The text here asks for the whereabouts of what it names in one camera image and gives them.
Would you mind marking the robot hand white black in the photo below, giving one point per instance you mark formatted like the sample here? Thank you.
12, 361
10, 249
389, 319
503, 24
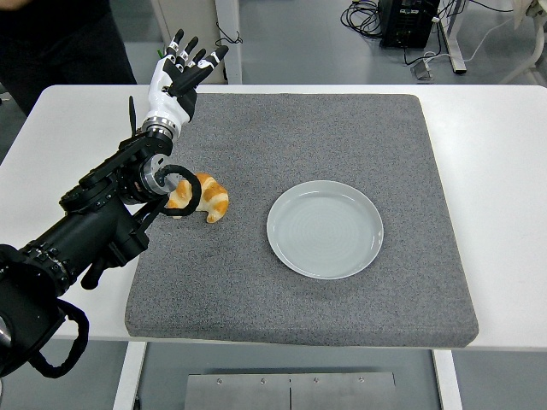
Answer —
164, 91

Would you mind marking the golden croissant bread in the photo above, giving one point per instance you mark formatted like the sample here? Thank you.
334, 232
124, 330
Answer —
213, 196

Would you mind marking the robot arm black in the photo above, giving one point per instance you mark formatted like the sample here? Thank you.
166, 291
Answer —
85, 230

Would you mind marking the grey round plate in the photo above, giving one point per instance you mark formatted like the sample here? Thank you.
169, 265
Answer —
325, 230

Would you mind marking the grey metal plate with screws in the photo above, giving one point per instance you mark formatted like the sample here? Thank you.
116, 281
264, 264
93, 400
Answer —
256, 393

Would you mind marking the white cabinet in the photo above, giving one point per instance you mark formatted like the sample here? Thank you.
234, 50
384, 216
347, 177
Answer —
201, 17

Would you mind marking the person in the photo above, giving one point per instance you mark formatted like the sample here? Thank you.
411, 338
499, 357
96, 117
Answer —
64, 42

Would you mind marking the grey felt mat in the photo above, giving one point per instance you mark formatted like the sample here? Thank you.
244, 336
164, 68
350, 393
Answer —
299, 141

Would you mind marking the black computer box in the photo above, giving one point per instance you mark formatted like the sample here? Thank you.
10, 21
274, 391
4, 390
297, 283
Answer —
406, 23

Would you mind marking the small grey floor box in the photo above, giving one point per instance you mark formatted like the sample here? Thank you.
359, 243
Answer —
422, 72

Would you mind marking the white desk leg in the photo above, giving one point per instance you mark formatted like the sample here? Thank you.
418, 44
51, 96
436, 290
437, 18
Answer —
455, 47

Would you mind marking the white table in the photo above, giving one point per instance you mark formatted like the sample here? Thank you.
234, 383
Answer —
491, 171

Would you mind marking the white chair base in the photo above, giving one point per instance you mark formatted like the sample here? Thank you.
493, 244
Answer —
536, 42

